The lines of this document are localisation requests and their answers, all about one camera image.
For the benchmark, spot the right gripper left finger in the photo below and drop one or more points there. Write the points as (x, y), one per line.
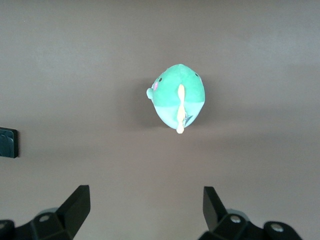
(62, 220)

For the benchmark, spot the green dinosaur plush toy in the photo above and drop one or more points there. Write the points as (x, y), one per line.
(170, 100)

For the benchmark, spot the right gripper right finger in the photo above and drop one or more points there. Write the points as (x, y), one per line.
(225, 225)

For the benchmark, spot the small black square box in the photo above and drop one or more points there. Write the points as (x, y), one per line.
(7, 142)

